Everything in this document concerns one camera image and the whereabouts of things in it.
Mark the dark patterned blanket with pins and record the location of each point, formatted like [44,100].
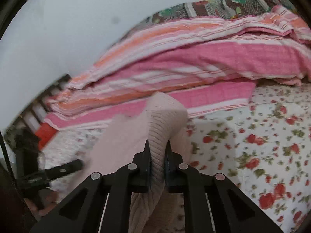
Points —
[226,9]

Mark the dark wooden headboard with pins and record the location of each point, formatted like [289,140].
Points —
[31,117]

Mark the pink striped quilt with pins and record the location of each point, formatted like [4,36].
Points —
[206,63]

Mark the person's left hand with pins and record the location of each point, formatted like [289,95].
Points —
[42,202]

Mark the floral bed sheet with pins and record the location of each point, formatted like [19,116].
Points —
[263,149]

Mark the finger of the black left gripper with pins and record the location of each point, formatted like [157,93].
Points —
[64,170]

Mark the pink ribbed knit sweater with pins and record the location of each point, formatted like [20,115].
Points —
[163,121]

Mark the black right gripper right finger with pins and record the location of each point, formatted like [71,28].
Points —
[212,203]

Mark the red orange pillow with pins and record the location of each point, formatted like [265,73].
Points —
[45,133]

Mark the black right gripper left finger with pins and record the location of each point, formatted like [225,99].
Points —
[101,203]

